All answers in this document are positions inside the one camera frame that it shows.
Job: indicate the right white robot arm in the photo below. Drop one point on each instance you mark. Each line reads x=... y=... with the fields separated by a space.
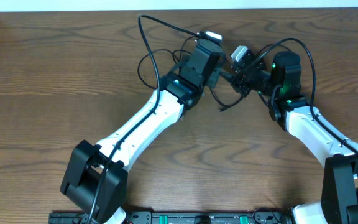
x=296 y=115

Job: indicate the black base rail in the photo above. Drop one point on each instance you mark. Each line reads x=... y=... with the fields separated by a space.
x=260 y=215

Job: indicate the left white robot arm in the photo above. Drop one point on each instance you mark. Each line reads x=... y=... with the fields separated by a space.
x=96 y=175

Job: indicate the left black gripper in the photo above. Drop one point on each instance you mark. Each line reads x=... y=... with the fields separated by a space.
x=215 y=73

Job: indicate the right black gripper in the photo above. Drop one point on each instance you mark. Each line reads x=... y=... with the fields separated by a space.
x=243 y=79

